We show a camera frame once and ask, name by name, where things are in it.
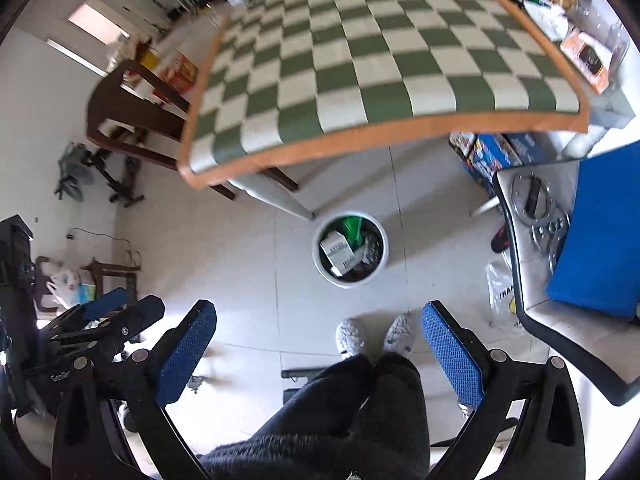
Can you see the black wheeled stand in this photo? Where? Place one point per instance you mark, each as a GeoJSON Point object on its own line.
{"type": "Point", "coordinates": [120, 182]}

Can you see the silver blister pack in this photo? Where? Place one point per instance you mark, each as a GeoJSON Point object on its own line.
{"type": "Point", "coordinates": [373, 250]}

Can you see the person's right leg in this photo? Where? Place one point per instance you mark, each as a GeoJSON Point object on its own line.
{"type": "Point", "coordinates": [400, 410]}

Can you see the blue printed carton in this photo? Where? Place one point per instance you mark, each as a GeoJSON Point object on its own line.
{"type": "Point", "coordinates": [492, 157]}

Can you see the green plastic bag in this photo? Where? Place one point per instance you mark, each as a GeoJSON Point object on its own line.
{"type": "Point", "coordinates": [352, 227]}

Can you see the dark wooden chair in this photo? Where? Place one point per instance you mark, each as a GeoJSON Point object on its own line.
{"type": "Point", "coordinates": [130, 120]}

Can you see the clear printed plastic bag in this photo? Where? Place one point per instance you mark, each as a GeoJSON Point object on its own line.
{"type": "Point", "coordinates": [502, 295]}

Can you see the white round trash bin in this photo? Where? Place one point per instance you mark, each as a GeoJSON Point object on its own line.
{"type": "Point", "coordinates": [345, 282]}

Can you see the small wooden rack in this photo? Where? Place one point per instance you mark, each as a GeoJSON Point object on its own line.
{"type": "Point", "coordinates": [112, 272]}

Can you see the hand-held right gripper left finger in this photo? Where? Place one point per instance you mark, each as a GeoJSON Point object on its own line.
{"type": "Point", "coordinates": [185, 355]}

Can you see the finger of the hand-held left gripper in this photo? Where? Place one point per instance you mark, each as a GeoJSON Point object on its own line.
{"type": "Point", "coordinates": [135, 317]}
{"type": "Point", "coordinates": [102, 305]}

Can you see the grey green backpack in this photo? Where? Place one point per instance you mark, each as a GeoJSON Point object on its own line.
{"type": "Point", "coordinates": [74, 170]}

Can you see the orange packet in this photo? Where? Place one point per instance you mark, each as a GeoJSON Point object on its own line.
{"type": "Point", "coordinates": [587, 60]}

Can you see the person's leg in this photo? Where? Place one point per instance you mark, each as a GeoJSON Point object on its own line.
{"type": "Point", "coordinates": [400, 410]}
{"type": "Point", "coordinates": [300, 425]}

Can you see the black cabinet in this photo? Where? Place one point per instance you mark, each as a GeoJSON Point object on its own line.
{"type": "Point", "coordinates": [15, 270]}

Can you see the white side table black rim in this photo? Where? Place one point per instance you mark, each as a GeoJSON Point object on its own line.
{"type": "Point", "coordinates": [565, 332]}

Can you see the white table leg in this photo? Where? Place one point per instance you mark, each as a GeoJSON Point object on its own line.
{"type": "Point", "coordinates": [272, 195]}

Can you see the orange cardboard box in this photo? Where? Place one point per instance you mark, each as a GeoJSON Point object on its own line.
{"type": "Point", "coordinates": [179, 74]}

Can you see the grey fuzzy slipper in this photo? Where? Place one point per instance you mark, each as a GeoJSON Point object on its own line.
{"type": "Point", "coordinates": [400, 332]}
{"type": "Point", "coordinates": [350, 337]}

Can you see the white medicine box black text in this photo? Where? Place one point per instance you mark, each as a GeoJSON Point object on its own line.
{"type": "Point", "coordinates": [337, 252]}

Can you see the yellow box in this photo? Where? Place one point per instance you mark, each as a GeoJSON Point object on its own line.
{"type": "Point", "coordinates": [150, 59]}

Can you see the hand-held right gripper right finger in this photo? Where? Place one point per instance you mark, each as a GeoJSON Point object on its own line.
{"type": "Point", "coordinates": [450, 355]}

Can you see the checkered green white table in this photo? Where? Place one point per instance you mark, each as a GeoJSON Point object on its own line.
{"type": "Point", "coordinates": [350, 60]}

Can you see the white plastic bag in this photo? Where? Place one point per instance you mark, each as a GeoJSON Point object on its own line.
{"type": "Point", "coordinates": [67, 285]}

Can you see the red black shoe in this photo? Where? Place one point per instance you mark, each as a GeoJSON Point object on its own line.
{"type": "Point", "coordinates": [499, 240]}

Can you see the person's left leg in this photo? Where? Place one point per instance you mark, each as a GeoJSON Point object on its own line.
{"type": "Point", "coordinates": [300, 425]}

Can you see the metal hardware pieces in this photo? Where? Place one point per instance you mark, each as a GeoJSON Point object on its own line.
{"type": "Point", "coordinates": [545, 230]}

